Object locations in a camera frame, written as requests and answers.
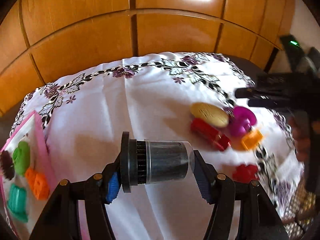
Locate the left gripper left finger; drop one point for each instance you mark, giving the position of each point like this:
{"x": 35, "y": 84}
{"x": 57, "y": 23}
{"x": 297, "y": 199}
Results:
{"x": 100, "y": 190}

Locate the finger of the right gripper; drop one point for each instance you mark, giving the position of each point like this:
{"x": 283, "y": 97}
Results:
{"x": 251, "y": 93}
{"x": 268, "y": 103}

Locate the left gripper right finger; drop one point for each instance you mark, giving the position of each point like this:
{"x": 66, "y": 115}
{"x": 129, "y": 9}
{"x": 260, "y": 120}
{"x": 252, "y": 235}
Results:
{"x": 218, "y": 190}

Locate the yellow carved oval soap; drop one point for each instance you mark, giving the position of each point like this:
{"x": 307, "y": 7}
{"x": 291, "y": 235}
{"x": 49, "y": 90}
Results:
{"x": 211, "y": 114}

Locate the black clear cylindrical jar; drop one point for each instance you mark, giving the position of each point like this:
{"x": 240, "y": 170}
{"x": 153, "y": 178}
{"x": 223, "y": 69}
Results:
{"x": 149, "y": 162}

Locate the person's right hand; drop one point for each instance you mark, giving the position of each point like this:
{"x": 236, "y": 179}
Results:
{"x": 302, "y": 142}

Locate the magenta spool toy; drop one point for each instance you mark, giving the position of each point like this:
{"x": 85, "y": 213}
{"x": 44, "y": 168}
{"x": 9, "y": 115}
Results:
{"x": 241, "y": 122}

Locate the red cross block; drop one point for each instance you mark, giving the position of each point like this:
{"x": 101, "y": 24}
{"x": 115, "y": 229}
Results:
{"x": 245, "y": 173}

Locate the orange translucent block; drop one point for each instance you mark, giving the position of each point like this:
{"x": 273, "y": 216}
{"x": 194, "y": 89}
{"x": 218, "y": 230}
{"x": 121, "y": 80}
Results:
{"x": 251, "y": 140}

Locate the red lighter tube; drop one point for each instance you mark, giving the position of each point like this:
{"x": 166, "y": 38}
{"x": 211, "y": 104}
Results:
{"x": 212, "y": 135}

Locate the orange perforated L block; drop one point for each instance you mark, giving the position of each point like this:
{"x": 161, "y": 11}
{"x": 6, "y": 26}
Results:
{"x": 38, "y": 184}

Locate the pink white shallow box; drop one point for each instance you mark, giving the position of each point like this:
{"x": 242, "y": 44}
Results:
{"x": 30, "y": 130}

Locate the white floral embroidered tablecloth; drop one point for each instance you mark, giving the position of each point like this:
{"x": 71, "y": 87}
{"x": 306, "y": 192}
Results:
{"x": 85, "y": 114}

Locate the teal green spool toy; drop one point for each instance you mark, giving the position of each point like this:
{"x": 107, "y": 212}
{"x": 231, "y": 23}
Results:
{"x": 17, "y": 203}

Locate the lime green round toy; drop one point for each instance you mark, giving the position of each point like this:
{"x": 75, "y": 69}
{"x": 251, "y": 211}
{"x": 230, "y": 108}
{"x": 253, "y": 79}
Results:
{"x": 21, "y": 158}

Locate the brown hair claw clip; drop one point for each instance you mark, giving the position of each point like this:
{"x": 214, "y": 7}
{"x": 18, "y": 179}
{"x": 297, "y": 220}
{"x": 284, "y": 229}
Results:
{"x": 7, "y": 165}

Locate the wooden wall cabinets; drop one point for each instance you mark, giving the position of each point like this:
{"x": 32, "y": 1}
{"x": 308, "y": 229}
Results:
{"x": 43, "y": 40}

